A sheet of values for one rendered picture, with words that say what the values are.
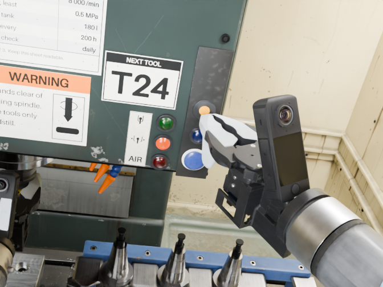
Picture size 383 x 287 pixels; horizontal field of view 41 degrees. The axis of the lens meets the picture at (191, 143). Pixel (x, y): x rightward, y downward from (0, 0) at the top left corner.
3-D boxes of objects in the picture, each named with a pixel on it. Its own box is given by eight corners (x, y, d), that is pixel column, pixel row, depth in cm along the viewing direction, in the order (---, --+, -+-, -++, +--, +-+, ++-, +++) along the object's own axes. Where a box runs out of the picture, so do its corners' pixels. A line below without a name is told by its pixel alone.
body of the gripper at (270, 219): (209, 200, 63) (271, 265, 55) (223, 142, 59) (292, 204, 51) (256, 187, 67) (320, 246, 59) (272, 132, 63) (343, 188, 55)
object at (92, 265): (99, 288, 95) (99, 286, 94) (70, 286, 94) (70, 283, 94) (103, 262, 101) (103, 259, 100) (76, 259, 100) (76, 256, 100)
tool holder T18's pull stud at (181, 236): (182, 246, 96) (184, 232, 94) (184, 252, 95) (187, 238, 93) (173, 246, 96) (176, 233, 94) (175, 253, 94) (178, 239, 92)
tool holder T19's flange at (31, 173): (36, 165, 101) (36, 154, 99) (36, 183, 96) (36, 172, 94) (3, 164, 99) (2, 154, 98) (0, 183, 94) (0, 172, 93)
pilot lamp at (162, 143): (169, 152, 71) (171, 138, 70) (154, 150, 71) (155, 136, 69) (169, 150, 71) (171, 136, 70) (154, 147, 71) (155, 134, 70)
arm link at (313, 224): (323, 229, 48) (378, 209, 52) (291, 200, 51) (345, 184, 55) (301, 285, 52) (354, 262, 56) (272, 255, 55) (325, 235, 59)
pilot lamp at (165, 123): (172, 132, 69) (175, 118, 68) (157, 130, 69) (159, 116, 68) (172, 130, 70) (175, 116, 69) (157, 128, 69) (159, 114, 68)
